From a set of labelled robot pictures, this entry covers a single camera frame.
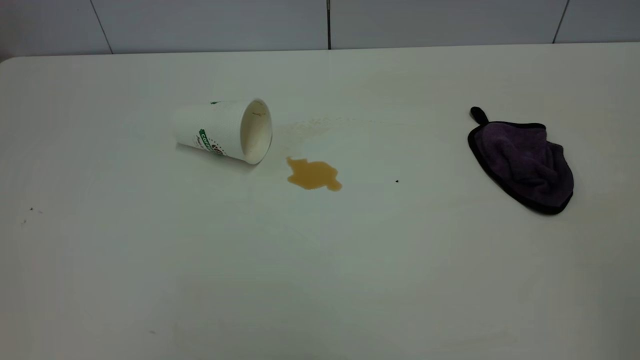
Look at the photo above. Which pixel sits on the white paper coffee cup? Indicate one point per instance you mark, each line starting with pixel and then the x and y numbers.
pixel 215 131

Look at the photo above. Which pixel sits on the purple cloth with black trim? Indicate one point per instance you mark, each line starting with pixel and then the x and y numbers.
pixel 530 165

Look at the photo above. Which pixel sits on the brown coffee spill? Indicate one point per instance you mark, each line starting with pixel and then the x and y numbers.
pixel 312 174

